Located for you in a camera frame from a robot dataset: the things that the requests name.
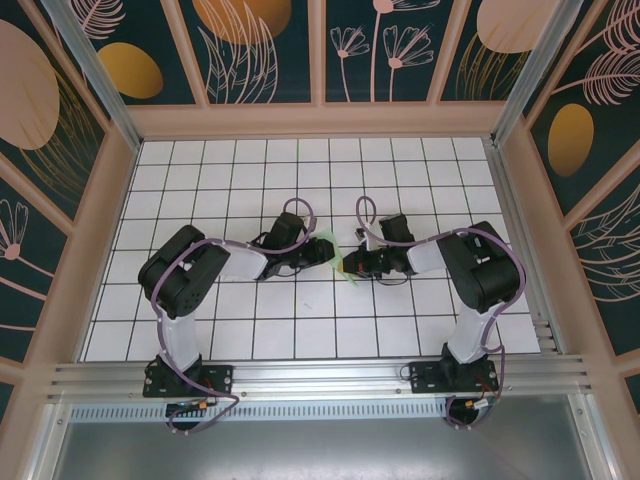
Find light green cloth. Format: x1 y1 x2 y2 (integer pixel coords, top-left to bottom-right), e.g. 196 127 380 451
313 227 362 291

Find grey metal sheet panel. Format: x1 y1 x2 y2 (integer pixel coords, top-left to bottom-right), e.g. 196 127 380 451
47 394 596 480

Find aluminium mounting rail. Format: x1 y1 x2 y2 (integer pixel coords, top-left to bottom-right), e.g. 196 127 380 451
47 353 596 402

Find aluminium side rail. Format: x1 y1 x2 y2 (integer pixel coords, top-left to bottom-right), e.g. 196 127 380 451
482 139 562 355

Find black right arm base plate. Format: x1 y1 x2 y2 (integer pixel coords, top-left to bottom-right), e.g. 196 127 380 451
408 360 500 396

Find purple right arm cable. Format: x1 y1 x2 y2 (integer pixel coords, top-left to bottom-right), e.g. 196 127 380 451
354 195 527 432

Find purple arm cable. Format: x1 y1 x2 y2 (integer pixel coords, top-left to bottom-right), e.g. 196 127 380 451
151 197 317 435
354 195 527 432

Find slotted grey cable duct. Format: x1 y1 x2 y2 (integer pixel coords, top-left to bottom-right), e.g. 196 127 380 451
69 403 451 421

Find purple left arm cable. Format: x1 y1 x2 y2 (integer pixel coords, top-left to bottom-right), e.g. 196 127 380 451
151 197 317 435

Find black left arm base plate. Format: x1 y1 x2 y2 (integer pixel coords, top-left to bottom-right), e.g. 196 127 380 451
143 364 235 399

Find aluminium corner post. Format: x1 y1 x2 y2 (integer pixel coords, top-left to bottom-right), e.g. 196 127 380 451
39 0 145 152
491 0 586 147

